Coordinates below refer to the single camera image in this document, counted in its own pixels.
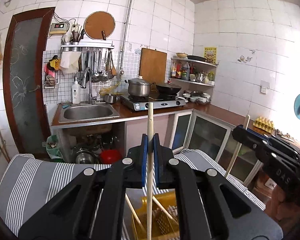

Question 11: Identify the wooden chopstick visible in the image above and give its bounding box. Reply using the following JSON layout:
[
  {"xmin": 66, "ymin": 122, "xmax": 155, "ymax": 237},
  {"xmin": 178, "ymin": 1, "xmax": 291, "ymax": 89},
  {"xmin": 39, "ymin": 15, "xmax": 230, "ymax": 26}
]
[
  {"xmin": 224, "ymin": 114, "xmax": 250, "ymax": 178},
  {"xmin": 152, "ymin": 196, "xmax": 178, "ymax": 224},
  {"xmin": 125, "ymin": 194, "xmax": 147, "ymax": 233},
  {"xmin": 147, "ymin": 103, "xmax": 154, "ymax": 240}
]

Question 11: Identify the person's right hand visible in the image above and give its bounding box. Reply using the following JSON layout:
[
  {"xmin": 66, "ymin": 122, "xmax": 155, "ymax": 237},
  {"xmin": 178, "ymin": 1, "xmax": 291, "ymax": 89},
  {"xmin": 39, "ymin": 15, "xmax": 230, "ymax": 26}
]
[{"xmin": 264, "ymin": 185, "xmax": 300, "ymax": 235}]

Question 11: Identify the yellow egg tray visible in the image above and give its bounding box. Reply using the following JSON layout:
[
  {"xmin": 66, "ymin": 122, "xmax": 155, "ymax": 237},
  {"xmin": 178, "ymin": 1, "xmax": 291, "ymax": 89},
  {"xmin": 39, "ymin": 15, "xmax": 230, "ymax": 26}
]
[{"xmin": 253, "ymin": 116, "xmax": 275, "ymax": 133}]

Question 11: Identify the yellow perforated utensil holder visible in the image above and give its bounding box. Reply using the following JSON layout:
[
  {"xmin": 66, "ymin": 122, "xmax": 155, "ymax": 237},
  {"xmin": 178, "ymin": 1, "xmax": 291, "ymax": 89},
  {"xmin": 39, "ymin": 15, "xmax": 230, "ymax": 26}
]
[{"xmin": 132, "ymin": 191, "xmax": 180, "ymax": 239}]

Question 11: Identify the red bowl under sink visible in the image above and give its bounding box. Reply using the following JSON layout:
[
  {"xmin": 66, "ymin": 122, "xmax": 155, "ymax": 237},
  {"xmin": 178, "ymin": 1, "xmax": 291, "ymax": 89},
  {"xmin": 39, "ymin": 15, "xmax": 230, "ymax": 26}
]
[{"xmin": 100, "ymin": 149, "xmax": 122, "ymax": 164}]

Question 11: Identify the grey striped tablecloth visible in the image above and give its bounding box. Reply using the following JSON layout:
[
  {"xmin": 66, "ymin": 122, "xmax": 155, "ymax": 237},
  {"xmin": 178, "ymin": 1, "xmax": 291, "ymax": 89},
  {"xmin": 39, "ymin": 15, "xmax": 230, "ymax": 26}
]
[{"xmin": 0, "ymin": 149, "xmax": 266, "ymax": 239}]

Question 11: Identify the glass door counter cabinet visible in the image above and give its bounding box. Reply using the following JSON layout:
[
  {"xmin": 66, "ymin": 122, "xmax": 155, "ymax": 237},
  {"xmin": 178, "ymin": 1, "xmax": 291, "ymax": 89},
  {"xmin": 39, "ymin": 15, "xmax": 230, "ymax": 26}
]
[{"xmin": 165, "ymin": 110, "xmax": 262, "ymax": 187}]

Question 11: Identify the white corner shelf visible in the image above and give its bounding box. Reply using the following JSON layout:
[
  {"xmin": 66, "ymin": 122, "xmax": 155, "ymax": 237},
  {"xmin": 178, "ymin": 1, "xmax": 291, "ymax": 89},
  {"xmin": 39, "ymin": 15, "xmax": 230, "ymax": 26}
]
[{"xmin": 170, "ymin": 57, "xmax": 218, "ymax": 87}]

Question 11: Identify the steel sink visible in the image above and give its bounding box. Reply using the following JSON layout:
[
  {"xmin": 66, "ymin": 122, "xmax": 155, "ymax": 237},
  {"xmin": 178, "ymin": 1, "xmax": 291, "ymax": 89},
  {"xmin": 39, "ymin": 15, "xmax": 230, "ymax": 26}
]
[{"xmin": 58, "ymin": 102, "xmax": 120, "ymax": 123}]

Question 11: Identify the steel faucet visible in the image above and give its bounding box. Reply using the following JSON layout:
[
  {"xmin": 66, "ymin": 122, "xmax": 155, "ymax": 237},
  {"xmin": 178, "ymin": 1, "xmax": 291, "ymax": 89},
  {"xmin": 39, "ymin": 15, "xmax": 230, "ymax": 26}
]
[{"xmin": 81, "ymin": 67, "xmax": 94, "ymax": 105}]

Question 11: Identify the white soap bottle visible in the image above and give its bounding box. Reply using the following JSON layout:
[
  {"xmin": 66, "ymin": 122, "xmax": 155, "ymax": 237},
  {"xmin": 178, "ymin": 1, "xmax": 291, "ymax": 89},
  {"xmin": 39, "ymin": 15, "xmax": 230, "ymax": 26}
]
[{"xmin": 71, "ymin": 78, "xmax": 81, "ymax": 104}]

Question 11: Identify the black wok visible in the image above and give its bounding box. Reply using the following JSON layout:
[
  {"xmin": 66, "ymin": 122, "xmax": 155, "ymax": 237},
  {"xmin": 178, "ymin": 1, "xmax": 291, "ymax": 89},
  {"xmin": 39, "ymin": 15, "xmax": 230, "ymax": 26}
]
[{"xmin": 155, "ymin": 83, "xmax": 181, "ymax": 97}]

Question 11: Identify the steel gas stove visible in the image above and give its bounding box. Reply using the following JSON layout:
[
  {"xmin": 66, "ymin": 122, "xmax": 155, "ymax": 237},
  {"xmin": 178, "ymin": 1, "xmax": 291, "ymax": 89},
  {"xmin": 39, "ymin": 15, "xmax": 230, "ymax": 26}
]
[{"xmin": 120, "ymin": 95, "xmax": 187, "ymax": 112}]

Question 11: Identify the steel cooking pot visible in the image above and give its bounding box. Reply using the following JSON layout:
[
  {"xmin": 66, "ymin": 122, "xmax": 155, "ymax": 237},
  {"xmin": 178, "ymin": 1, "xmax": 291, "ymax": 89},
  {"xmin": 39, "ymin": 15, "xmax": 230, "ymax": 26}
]
[{"xmin": 125, "ymin": 76, "xmax": 155, "ymax": 98}]

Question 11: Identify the wooden cutting board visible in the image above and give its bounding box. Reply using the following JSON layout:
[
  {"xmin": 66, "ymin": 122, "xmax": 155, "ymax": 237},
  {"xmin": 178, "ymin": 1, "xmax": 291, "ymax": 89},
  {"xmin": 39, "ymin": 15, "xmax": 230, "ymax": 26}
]
[{"xmin": 139, "ymin": 48, "xmax": 167, "ymax": 83}]

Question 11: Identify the steel utensil rack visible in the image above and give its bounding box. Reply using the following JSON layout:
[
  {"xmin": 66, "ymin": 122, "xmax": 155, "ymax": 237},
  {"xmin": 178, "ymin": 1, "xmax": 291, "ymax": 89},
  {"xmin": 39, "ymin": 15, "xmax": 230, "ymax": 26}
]
[{"xmin": 61, "ymin": 41, "xmax": 114, "ymax": 52}]

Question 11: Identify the dark brown glass door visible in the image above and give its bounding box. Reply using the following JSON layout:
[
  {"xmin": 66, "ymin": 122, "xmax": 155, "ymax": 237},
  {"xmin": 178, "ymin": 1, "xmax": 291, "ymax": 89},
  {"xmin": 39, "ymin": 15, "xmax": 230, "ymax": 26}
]
[{"xmin": 2, "ymin": 7, "xmax": 55, "ymax": 159}]

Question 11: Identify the round wooden lid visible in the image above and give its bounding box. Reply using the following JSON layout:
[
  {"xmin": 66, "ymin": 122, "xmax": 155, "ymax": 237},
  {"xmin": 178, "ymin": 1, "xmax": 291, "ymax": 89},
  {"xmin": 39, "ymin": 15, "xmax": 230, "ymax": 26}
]
[{"xmin": 84, "ymin": 11, "xmax": 115, "ymax": 40}]

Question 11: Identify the yellow wall poster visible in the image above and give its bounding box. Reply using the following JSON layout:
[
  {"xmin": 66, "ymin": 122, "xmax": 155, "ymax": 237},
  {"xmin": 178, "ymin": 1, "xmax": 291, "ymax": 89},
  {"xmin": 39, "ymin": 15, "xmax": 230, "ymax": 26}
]
[{"xmin": 204, "ymin": 47, "xmax": 217, "ymax": 64}]

